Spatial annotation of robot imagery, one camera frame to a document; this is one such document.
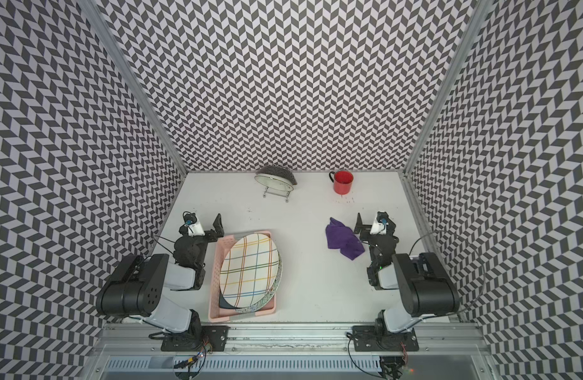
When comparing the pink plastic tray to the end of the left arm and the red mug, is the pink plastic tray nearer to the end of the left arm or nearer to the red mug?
the end of the left arm

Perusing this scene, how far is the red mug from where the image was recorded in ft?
3.54

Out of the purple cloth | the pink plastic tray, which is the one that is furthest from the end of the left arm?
the purple cloth

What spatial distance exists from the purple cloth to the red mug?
0.50 feet

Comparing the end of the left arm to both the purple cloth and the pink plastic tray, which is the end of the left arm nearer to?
the pink plastic tray

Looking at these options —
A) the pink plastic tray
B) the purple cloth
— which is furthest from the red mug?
the pink plastic tray

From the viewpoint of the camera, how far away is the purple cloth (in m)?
0.93
